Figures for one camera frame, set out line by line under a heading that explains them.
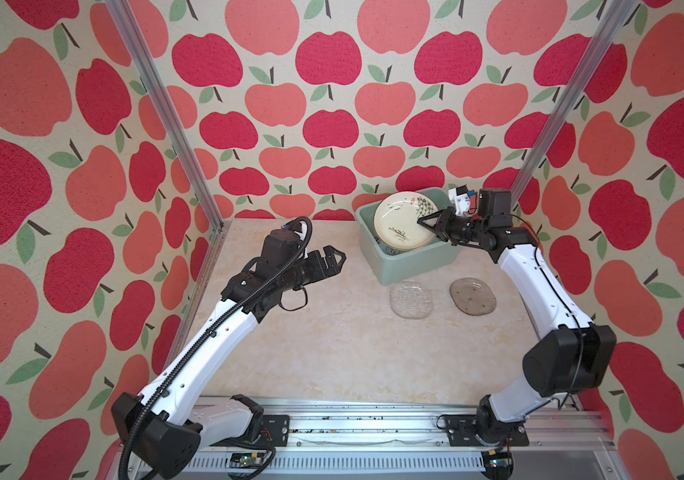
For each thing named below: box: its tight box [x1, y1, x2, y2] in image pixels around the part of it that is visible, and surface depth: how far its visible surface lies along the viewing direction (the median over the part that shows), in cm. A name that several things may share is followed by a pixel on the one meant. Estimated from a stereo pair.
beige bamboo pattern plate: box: [373, 191, 439, 250], surface depth 81 cm
